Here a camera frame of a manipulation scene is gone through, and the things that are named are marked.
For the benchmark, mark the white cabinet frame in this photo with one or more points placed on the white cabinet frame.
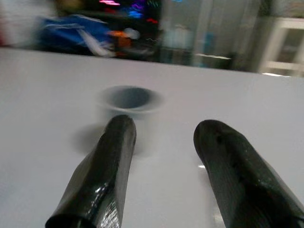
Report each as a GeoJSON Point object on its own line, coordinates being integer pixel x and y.
{"type": "Point", "coordinates": [282, 47]}

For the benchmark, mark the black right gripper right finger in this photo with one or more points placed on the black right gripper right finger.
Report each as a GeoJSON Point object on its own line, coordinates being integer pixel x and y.
{"type": "Point", "coordinates": [237, 171]}

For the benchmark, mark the black shelf with lights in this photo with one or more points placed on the black shelf with lights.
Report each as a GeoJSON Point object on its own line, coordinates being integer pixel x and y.
{"type": "Point", "coordinates": [133, 26]}

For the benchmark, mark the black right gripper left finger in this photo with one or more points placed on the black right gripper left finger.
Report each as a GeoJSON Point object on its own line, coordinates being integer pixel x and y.
{"type": "Point", "coordinates": [104, 171]}

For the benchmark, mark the blue fabric bag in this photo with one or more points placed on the blue fabric bag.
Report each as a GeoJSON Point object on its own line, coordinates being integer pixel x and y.
{"type": "Point", "coordinates": [76, 33]}

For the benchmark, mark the white paper cup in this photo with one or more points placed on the white paper cup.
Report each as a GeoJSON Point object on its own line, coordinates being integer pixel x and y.
{"type": "Point", "coordinates": [129, 104]}

